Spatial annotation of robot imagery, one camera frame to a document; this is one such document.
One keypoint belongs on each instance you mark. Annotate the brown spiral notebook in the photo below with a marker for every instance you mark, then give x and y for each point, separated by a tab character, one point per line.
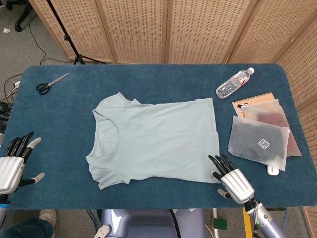
252	98

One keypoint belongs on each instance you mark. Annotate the blue table cover cloth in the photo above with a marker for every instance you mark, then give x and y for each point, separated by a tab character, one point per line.
148	81

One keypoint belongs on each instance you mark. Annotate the blue-grey robot torso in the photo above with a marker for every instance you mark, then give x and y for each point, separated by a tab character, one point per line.
148	223

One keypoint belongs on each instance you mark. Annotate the green block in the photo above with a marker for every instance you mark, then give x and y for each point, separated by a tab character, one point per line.
220	223

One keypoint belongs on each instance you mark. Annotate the small white plastic device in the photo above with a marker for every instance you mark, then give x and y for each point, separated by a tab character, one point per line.
272	171

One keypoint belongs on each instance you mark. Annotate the black office chair base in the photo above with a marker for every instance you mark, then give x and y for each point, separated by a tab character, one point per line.
21	18

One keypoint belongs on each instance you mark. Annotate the light green t-shirt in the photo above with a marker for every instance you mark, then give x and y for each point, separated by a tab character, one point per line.
153	138

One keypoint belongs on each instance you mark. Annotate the person's dark jeans leg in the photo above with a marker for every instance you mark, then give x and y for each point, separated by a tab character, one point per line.
24	230

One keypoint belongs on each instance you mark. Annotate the white paper scrap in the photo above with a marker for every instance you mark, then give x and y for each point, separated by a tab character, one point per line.
6	30

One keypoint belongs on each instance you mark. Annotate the person's beige shoe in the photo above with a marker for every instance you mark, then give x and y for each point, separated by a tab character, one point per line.
48	215

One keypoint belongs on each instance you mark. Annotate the frosted bag with QR label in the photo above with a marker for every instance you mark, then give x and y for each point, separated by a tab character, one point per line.
252	138

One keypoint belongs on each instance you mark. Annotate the clear plastic water bottle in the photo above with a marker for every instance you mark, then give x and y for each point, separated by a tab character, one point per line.
231	84

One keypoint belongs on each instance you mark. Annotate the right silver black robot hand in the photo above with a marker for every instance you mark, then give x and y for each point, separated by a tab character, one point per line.
237	184

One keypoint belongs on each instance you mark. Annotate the white power plug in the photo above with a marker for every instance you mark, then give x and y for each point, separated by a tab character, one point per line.
16	84

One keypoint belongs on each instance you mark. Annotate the frosted bag with red garment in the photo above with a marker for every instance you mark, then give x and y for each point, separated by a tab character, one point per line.
270	116

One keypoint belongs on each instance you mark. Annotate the white metal tube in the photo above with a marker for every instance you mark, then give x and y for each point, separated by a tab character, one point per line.
215	212

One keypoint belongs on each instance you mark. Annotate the black tripod stand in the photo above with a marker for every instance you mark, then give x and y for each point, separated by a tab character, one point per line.
66	37

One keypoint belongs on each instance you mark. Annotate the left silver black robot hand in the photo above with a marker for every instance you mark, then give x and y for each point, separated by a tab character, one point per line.
11	168

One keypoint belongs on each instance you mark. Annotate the white robot bracket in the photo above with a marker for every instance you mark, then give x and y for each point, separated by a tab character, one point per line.
103	231

